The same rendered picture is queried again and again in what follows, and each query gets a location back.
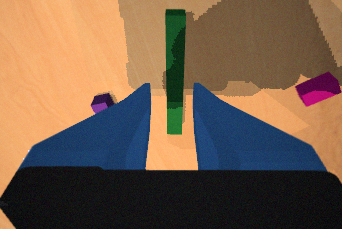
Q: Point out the magenta rod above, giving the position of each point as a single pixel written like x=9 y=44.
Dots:
x=317 y=89

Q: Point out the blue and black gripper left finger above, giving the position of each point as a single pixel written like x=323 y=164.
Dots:
x=101 y=139

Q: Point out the purple rod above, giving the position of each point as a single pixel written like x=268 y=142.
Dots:
x=101 y=102

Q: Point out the green rod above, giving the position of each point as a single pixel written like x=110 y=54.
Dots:
x=175 y=28

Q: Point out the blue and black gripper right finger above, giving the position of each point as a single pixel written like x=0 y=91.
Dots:
x=243 y=141

